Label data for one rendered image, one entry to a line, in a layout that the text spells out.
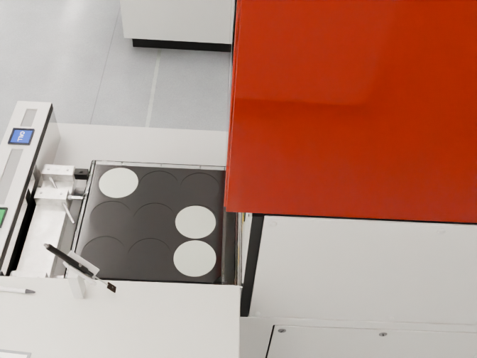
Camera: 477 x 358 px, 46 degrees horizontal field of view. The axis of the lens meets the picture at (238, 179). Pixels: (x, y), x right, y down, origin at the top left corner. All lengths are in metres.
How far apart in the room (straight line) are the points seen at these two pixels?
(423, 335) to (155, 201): 0.75
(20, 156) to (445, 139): 1.04
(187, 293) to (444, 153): 0.61
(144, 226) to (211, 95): 1.76
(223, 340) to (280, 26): 0.68
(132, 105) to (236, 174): 2.13
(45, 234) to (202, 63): 2.02
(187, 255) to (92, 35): 2.36
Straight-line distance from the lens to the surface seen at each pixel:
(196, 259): 1.36
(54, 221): 1.49
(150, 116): 2.98
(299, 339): 1.49
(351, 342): 1.52
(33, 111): 1.65
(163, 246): 1.38
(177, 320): 1.21
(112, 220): 1.44
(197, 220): 1.42
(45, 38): 3.57
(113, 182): 1.51
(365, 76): 0.82
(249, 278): 1.22
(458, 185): 1.03
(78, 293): 1.24
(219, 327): 1.20
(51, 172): 1.55
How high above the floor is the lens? 2.05
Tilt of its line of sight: 50 degrees down
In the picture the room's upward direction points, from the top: 5 degrees clockwise
